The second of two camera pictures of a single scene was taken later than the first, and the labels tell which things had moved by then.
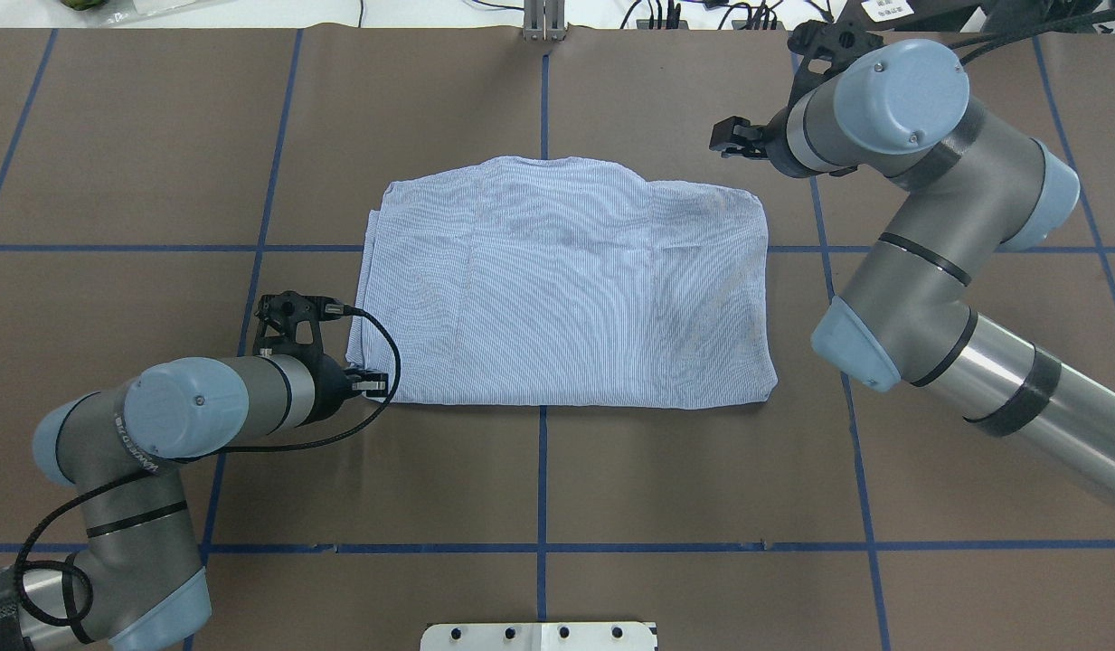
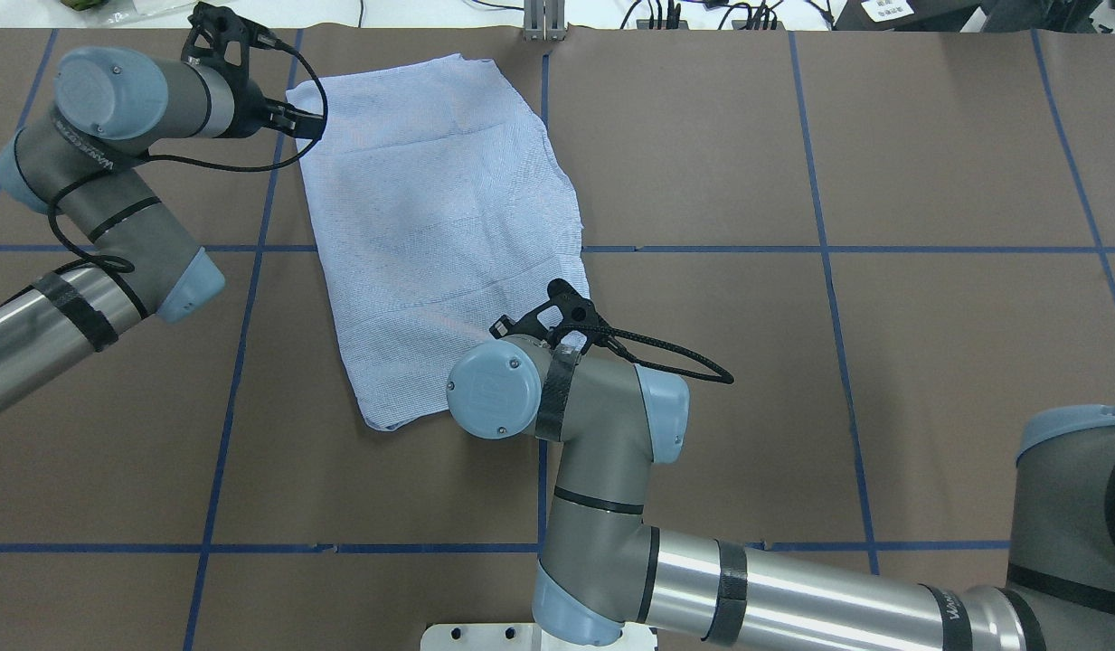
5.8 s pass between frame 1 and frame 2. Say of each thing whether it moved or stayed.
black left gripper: moved
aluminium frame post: stayed
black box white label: stayed
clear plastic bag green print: stayed
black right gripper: moved
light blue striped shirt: moved
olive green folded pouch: stayed
